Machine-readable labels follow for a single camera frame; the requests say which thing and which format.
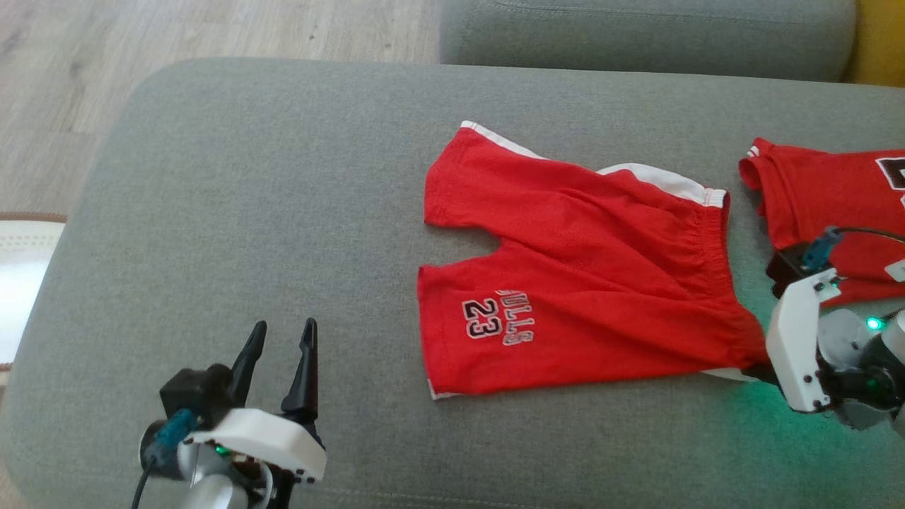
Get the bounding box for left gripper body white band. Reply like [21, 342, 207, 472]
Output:
[184, 409, 327, 485]

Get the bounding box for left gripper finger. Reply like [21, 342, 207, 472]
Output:
[281, 317, 319, 419]
[228, 320, 268, 409]

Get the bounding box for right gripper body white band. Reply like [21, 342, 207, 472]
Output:
[766, 272, 840, 414]

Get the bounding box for red jersey white sleeves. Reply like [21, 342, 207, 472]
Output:
[739, 138, 905, 308]

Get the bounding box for red basketball shorts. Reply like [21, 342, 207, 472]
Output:
[417, 120, 771, 402]

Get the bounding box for grey sofa seat cushion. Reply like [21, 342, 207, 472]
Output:
[0, 58, 905, 509]

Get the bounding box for white laundry basket brown rim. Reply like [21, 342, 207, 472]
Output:
[0, 212, 69, 375]

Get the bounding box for grey sofa back cushion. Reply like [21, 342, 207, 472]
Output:
[438, 0, 858, 82]

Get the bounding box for left black cable teal plug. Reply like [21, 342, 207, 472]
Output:
[131, 409, 199, 509]

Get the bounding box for black cable teal plug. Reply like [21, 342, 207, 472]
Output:
[802, 225, 905, 273]
[131, 409, 199, 509]

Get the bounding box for right black cable teal plug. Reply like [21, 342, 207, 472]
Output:
[802, 225, 905, 273]

